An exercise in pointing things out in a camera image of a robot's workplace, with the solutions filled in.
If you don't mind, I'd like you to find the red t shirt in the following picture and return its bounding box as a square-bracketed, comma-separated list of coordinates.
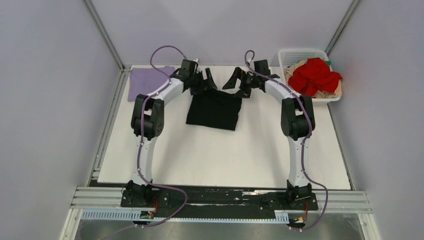
[287, 57, 343, 98]

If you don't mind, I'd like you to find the folded purple t shirt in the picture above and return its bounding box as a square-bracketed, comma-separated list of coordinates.
[127, 66, 175, 102]

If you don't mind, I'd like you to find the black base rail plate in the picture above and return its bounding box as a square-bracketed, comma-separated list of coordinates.
[120, 185, 319, 220]

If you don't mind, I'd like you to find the white plastic basket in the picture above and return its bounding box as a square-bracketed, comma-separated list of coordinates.
[277, 48, 342, 105]

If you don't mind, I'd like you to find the black t shirt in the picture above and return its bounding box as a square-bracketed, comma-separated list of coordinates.
[186, 89, 242, 131]

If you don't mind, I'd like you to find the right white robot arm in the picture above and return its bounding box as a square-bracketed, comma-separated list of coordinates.
[222, 60, 315, 209]

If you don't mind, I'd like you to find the left aluminium corner post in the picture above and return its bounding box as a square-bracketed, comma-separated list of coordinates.
[82, 0, 125, 72]

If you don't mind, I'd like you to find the slotted cable duct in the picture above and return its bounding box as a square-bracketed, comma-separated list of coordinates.
[81, 208, 290, 224]

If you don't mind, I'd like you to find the right aluminium corner post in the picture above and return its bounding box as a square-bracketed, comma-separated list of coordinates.
[324, 0, 362, 56]

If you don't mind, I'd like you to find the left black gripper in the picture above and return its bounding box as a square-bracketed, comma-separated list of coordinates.
[188, 68, 216, 96]

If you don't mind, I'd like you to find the beige t shirt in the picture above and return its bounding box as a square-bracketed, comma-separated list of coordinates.
[283, 60, 342, 100]

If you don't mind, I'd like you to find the aluminium corner post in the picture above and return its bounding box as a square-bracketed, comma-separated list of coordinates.
[324, 0, 362, 56]
[82, 0, 125, 72]

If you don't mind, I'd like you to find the aluminium frame rail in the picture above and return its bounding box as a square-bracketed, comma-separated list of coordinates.
[70, 187, 123, 209]

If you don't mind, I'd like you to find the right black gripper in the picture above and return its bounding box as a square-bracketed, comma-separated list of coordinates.
[223, 67, 260, 99]

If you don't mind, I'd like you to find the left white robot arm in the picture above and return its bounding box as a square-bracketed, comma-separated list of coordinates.
[124, 59, 217, 207]

